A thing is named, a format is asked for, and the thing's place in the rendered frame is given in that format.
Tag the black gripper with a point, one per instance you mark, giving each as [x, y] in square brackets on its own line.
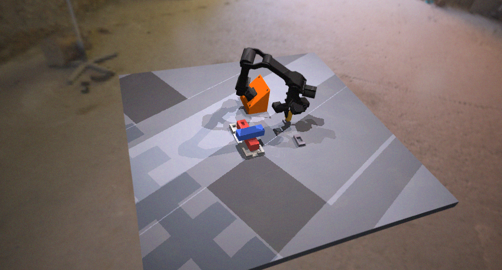
[278, 107]

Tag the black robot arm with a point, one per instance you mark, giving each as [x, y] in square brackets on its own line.
[294, 80]

